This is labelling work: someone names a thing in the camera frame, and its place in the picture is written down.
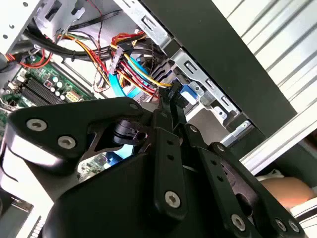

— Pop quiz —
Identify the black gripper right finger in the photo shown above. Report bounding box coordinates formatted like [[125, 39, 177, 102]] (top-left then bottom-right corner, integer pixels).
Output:
[[171, 99, 307, 238]]

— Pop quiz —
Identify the blue SATA data wire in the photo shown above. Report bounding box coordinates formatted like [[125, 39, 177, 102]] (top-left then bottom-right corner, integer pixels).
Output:
[[108, 58, 152, 101]]

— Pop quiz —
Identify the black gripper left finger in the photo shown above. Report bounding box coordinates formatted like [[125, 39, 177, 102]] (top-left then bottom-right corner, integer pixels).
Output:
[[5, 86, 188, 221]]

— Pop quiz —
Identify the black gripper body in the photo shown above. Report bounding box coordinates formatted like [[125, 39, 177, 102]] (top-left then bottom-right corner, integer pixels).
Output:
[[43, 151, 230, 238]]

